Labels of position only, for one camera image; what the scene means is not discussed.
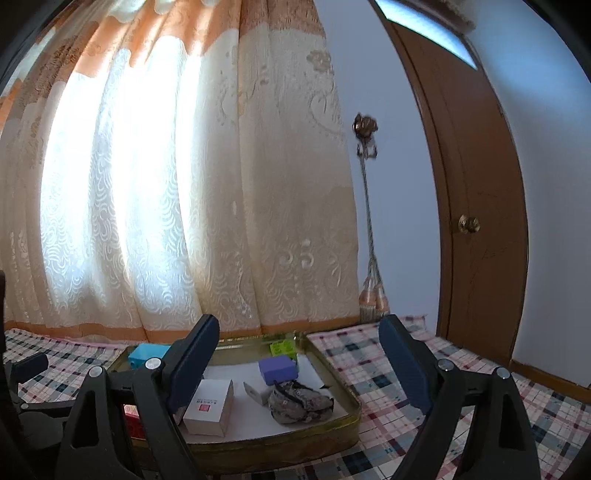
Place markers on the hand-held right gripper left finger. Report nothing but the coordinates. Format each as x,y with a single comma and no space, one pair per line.
194,360

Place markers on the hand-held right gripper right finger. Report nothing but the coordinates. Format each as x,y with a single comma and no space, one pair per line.
406,364

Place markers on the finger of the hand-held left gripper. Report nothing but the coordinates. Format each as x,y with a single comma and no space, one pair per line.
27,365

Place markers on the blue toy brick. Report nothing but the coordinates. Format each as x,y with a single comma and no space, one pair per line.
147,353

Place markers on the white box with red label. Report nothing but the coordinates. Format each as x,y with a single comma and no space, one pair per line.
207,406

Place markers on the white power adapter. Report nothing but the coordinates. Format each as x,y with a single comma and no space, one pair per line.
256,392

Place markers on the purple block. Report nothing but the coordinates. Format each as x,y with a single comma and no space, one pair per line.
277,368

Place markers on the red toy brick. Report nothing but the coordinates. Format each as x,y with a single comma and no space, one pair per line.
136,422

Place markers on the green football print block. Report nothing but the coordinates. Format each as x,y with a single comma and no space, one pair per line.
282,348

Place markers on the patterned cloth pouch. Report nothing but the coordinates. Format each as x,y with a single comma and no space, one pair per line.
300,404

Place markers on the gold tin box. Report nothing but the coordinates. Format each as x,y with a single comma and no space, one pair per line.
277,445

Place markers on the plaid bed sheet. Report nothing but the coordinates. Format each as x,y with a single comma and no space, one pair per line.
360,355

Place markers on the curtain tieback with tassels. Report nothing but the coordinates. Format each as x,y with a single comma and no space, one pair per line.
376,295

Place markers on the wooden baseboard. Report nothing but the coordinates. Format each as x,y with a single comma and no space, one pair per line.
554,374

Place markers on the brass door knob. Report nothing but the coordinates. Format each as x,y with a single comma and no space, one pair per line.
468,224

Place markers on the cream lace curtain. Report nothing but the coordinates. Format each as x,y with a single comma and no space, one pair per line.
161,184

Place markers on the brown wooden door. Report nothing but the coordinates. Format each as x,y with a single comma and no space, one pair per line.
480,161

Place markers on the metal curtain hook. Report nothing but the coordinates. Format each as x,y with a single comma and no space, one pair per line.
364,125

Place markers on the transom window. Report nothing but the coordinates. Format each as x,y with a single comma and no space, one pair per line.
429,27

